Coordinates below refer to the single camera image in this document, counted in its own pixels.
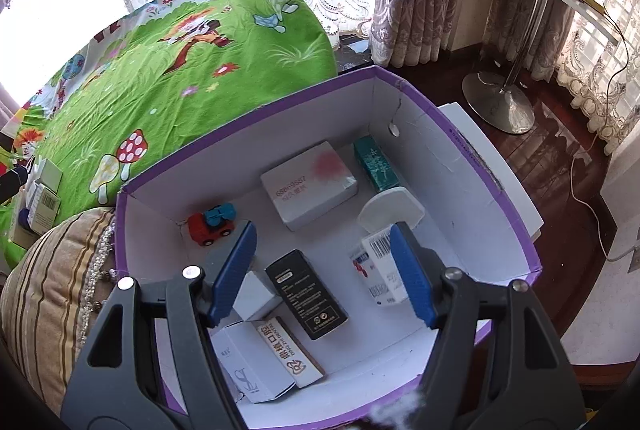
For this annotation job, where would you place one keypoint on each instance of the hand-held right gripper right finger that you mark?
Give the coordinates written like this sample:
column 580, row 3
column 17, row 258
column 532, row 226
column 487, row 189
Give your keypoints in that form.
column 410, row 270

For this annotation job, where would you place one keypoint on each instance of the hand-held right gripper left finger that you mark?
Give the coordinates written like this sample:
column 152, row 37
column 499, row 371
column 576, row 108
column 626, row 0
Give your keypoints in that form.
column 235, row 270

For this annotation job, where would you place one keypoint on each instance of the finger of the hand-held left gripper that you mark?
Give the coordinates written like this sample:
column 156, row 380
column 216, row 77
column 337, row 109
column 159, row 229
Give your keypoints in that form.
column 12, row 184

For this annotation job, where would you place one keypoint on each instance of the small plain white carton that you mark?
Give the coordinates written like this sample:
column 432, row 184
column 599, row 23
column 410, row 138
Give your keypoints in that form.
column 257, row 295

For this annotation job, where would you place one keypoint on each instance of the white carton with red mark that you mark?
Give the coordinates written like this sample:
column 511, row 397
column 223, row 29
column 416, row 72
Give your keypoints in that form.
column 377, row 260

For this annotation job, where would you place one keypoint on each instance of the pile of small medicine cartons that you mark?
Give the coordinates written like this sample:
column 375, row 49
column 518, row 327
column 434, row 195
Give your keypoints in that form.
column 45, row 205

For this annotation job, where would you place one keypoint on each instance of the red toy car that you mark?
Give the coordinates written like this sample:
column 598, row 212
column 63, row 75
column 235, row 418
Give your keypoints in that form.
column 205, row 227

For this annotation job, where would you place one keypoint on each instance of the white rounded container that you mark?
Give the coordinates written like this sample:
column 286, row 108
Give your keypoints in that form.
column 390, row 207

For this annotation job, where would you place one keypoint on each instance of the black printed carton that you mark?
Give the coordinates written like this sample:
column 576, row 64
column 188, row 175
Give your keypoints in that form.
column 305, row 295

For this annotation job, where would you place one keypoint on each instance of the purple cardboard box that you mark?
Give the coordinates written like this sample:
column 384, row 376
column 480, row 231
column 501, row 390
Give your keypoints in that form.
column 440, row 190

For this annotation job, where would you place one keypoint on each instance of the white and orange carton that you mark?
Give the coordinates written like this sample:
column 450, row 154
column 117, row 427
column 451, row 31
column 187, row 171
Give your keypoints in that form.
column 285, row 350

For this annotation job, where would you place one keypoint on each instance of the white carton with line drawing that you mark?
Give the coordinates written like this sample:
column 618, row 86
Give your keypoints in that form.
column 245, row 370

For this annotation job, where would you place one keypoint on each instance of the white carton with pink stain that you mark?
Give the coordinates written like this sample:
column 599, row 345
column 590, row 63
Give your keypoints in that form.
column 305, row 190

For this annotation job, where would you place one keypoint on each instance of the teal carton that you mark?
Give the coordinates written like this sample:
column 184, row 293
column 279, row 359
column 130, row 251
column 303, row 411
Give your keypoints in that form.
column 377, row 163

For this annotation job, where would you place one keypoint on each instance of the striped beige cushion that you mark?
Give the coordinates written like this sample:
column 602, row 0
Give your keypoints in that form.
column 45, row 290

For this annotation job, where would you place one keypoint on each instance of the green cartoon printed bedsheet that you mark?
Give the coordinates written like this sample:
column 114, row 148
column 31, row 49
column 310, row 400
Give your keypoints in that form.
column 125, row 100

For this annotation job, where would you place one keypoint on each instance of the white table with metal stand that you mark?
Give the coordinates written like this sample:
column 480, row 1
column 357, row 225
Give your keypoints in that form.
column 500, row 103

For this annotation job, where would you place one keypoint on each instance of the green cartoon printed pillow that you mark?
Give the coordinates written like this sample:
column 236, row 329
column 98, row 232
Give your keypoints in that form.
column 290, row 35

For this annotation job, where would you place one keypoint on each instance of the cream lace curtain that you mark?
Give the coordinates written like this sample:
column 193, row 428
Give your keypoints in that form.
column 590, row 75

